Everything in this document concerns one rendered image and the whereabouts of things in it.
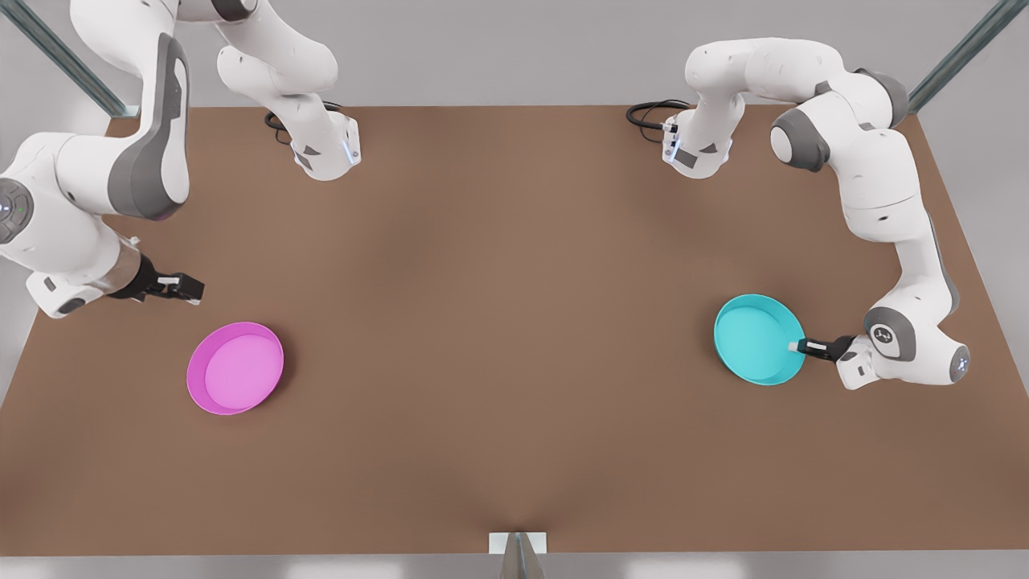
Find silver frame post with foot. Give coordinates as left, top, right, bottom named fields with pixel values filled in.
left=489, top=531, right=548, bottom=579

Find blue plate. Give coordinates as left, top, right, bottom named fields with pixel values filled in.
left=713, top=294, right=806, bottom=387

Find pink plate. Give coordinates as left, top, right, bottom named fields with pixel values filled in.
left=186, top=321, right=285, bottom=417

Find black cable loop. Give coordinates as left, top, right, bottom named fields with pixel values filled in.
left=264, top=101, right=344, bottom=146
left=625, top=99, right=694, bottom=146

